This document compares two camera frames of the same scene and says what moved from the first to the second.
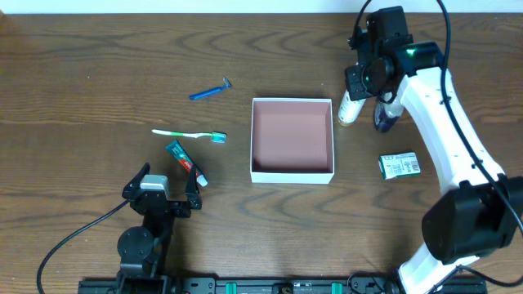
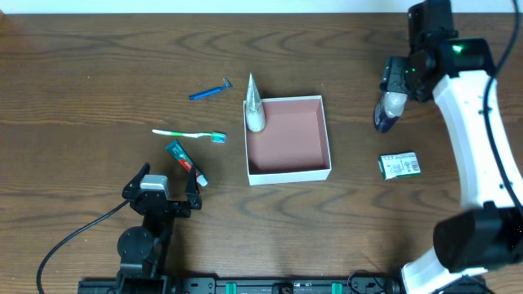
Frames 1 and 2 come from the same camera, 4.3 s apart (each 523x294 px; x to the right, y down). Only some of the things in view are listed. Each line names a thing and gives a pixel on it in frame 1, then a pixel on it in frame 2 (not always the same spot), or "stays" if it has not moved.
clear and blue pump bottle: [387, 116] stays
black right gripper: [357, 82] → [392, 76]
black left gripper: [164, 205] stays
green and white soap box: [399, 164] stays
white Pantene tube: [349, 110] → [255, 110]
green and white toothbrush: [216, 136] stays
